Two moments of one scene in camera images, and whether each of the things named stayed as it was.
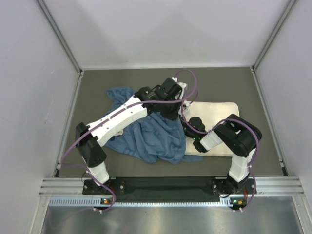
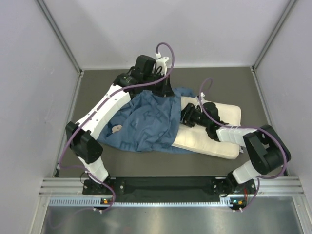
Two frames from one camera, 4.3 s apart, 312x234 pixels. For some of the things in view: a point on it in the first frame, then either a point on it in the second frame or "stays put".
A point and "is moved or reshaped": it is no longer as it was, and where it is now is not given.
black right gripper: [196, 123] to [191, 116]
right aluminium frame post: [288, 10] stays put
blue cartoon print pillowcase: [160, 139] is moved or reshaped
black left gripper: [172, 116] to [166, 89]
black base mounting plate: [171, 186] stays put
